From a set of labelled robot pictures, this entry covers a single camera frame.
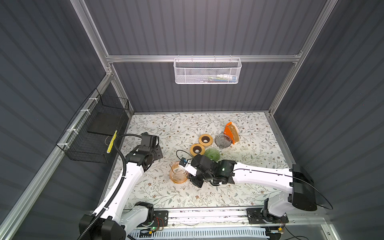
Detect wooden dripper ring stand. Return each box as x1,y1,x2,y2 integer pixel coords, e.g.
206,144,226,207
190,144,205,156

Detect grey glass dripper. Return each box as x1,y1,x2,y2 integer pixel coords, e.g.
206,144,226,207
214,134,232,149

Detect orange glass carafe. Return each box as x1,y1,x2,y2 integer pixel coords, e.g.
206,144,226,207
169,162,189,184

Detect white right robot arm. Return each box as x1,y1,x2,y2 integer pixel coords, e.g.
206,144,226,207
179,155,318,219

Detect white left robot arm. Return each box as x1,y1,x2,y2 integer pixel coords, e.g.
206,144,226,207
78,132,163,240

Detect green glass dripper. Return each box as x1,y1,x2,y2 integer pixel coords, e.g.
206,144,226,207
204,148,221,163

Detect orange coffee filter holder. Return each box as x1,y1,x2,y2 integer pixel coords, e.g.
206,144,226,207
224,122,240,145

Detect yellow green striped stick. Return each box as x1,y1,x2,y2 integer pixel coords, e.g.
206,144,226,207
107,131,118,154

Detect floral table mat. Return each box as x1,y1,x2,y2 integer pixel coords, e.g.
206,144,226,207
112,113,292,209

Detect black flat box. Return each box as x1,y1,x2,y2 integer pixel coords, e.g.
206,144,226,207
87,113,120,136

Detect markers in white basket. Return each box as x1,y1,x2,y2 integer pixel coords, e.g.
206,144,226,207
200,74,238,84

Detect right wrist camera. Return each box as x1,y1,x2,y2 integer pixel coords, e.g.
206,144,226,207
179,158,197,177

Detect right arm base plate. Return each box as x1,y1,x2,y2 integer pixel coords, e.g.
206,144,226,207
246,208,289,224

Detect black wire basket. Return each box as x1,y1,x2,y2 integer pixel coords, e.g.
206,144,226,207
57,91,130,164

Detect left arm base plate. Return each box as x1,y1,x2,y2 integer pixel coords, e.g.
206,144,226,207
139,211,169,228

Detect white wire mesh basket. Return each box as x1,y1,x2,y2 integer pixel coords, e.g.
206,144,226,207
173,57,242,85

